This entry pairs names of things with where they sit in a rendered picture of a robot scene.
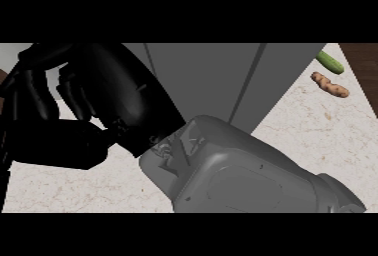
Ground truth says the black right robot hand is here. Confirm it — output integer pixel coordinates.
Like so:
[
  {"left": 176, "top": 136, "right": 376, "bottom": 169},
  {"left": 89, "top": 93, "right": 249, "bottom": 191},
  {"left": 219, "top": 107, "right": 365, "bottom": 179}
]
[{"left": 0, "top": 42, "right": 189, "bottom": 171}]

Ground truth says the brown sweet potato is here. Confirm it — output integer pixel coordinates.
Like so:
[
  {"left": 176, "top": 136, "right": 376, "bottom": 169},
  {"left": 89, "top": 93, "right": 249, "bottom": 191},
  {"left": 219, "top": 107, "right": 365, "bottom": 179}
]
[{"left": 309, "top": 71, "right": 352, "bottom": 99}]

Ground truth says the large flat dark grey door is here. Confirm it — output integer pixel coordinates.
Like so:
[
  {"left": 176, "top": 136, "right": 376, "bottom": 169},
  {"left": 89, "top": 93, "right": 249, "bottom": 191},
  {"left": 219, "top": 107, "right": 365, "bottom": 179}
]
[{"left": 122, "top": 42, "right": 330, "bottom": 135}]

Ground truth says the brown wooden cabinet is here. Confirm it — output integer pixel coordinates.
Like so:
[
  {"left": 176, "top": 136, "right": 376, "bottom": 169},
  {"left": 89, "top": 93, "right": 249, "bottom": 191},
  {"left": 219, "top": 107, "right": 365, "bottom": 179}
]
[{"left": 339, "top": 42, "right": 378, "bottom": 120}]

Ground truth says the green cucumber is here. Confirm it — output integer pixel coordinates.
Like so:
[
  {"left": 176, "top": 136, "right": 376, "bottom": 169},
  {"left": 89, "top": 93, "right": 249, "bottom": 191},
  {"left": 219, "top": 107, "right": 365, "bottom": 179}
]
[{"left": 315, "top": 50, "right": 347, "bottom": 75}]

